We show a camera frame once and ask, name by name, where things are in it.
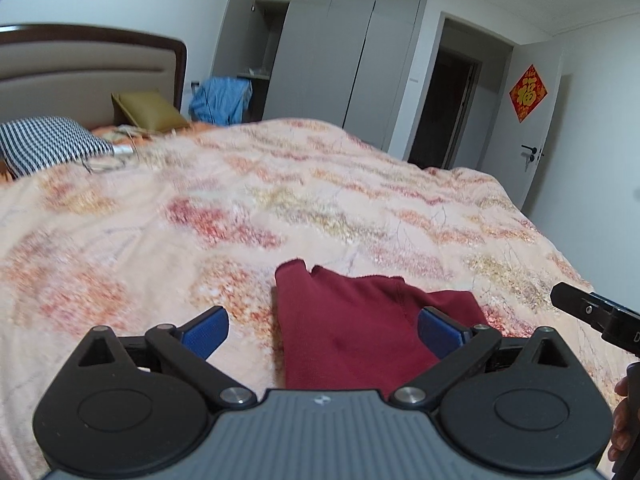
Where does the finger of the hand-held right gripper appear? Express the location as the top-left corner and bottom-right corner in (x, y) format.
(550, 282), (627, 335)

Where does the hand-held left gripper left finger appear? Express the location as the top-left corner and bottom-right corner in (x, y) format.
(75, 305), (257, 407)

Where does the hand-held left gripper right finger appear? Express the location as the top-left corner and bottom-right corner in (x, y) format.
(390, 306), (571, 408)

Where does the dark red long-sleeve shirt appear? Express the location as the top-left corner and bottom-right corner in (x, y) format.
(274, 258), (494, 399)

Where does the person's right hand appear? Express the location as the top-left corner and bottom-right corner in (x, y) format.
(608, 375), (633, 461)

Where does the floral peach blanket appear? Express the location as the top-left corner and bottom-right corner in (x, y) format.
(0, 117), (640, 480)

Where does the white room door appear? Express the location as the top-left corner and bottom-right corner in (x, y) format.
(479, 42), (564, 214)

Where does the red diamond door decoration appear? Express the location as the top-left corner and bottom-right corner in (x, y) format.
(509, 64), (549, 124)

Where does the olive green pillow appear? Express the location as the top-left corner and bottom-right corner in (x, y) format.
(111, 91), (191, 134)

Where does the blue cloth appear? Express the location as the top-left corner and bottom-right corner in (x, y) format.
(189, 76), (254, 126)

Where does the black and white houndstooth pillow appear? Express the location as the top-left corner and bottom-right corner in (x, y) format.
(0, 116), (116, 181)

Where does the brown and beige headboard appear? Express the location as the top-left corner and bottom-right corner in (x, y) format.
(0, 24), (188, 130)

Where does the grey wardrobe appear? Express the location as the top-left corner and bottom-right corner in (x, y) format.
(210, 0), (431, 154)

